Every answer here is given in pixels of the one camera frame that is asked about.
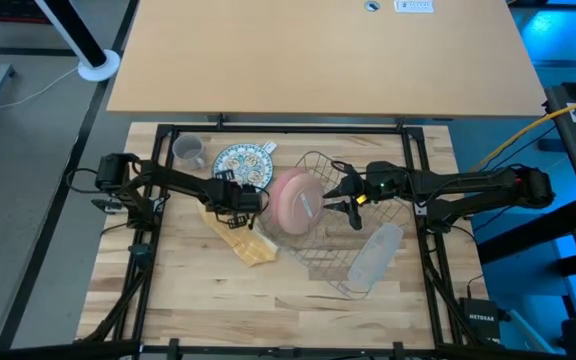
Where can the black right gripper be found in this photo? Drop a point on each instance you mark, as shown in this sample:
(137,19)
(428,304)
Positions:
(385,182)

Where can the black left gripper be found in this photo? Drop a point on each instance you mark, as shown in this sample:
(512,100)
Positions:
(238,197)

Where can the yellow checked dish cloth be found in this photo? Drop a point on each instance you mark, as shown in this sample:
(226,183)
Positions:
(248,247)

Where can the pink plate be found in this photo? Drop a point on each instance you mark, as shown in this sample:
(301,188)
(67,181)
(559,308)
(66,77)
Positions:
(298,210)

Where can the white plate with floral pattern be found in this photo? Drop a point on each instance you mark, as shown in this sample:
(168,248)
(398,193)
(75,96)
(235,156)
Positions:
(243,165)

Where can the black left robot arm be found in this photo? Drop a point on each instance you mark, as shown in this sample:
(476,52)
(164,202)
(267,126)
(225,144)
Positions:
(178,177)

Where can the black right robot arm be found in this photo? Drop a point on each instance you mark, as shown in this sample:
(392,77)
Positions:
(468,182)

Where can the white plastic utensil holder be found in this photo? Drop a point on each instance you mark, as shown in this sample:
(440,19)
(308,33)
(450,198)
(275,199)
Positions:
(375,257)

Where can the small white tag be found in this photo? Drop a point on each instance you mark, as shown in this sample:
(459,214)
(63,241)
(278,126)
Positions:
(269,146)

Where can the large beige desk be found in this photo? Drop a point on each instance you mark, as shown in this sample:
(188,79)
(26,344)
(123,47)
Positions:
(318,60)

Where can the round grey desk grommet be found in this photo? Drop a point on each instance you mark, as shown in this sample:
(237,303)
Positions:
(372,6)

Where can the white desk power socket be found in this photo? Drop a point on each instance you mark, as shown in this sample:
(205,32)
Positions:
(413,6)

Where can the black white pole round base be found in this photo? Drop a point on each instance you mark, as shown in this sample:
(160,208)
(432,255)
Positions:
(99,67)

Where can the black equipment cart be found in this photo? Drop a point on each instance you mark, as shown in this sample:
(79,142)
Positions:
(565,145)

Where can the dark red crate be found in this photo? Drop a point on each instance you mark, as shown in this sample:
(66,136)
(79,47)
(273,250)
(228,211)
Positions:
(8,10)

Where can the black aluminium table frame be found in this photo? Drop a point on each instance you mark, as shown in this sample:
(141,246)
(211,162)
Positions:
(318,129)

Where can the black Netgear network switch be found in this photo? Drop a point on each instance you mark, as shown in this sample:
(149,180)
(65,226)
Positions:
(482,317)

